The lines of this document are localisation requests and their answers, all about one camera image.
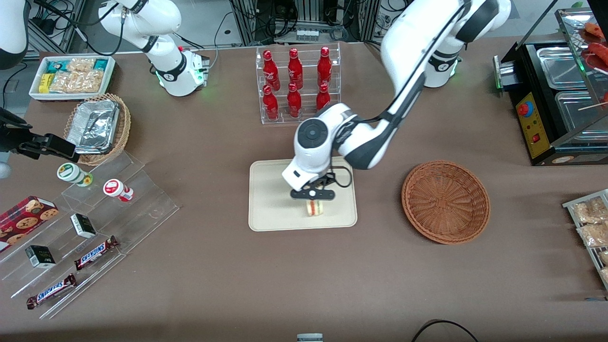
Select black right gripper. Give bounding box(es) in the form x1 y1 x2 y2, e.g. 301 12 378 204
0 108 80 163

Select beige plastic tray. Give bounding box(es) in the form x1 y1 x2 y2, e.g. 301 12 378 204
248 158 358 232

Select silver foil tray stack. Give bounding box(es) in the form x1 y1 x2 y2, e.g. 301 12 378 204
66 99 120 154

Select small oval wicker basket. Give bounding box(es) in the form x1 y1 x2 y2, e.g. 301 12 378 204
64 93 132 166

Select round brown wicker basket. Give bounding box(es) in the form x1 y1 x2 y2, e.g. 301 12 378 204
401 161 491 245

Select tray of packaged crackers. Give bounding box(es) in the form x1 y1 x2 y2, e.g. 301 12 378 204
562 189 608 290

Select green-label yogurt cup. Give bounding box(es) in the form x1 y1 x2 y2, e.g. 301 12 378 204
57 162 94 188

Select large clear snack bag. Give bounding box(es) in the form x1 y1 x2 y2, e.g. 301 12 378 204
49 70 104 94

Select red-label yogurt cup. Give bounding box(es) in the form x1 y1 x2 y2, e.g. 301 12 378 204
103 179 134 203

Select white snack bin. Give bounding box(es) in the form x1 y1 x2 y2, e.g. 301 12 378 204
29 55 116 102

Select small black carton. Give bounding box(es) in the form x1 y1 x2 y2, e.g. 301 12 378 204
70 213 97 239
25 245 57 269

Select red cookie box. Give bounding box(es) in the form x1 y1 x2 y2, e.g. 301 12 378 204
0 195 60 253

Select small clear snack bag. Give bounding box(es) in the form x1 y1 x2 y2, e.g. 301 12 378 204
66 57 96 72

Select red cola bottle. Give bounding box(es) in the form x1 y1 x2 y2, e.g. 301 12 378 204
263 85 280 120
316 83 332 111
287 83 303 118
288 48 304 89
263 50 281 91
317 47 333 86

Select clear acrylic stepped stand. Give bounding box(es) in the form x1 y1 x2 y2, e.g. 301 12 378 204
0 151 181 320

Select snickers bar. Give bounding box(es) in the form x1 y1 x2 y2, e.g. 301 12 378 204
26 274 78 310
74 236 120 271

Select clear acrylic bottle rack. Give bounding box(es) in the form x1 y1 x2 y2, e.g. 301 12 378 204
256 43 342 125

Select black food warmer machine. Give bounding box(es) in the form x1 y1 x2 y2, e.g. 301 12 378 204
493 7 608 166

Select steel warmer pan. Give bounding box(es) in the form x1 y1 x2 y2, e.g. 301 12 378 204
554 90 608 132
536 46 590 90

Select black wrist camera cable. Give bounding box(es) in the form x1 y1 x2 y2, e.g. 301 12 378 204
327 166 353 189

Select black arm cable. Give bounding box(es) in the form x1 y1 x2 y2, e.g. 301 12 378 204
32 0 103 57

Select black floor cable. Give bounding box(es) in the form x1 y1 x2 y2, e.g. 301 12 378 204
410 319 480 342

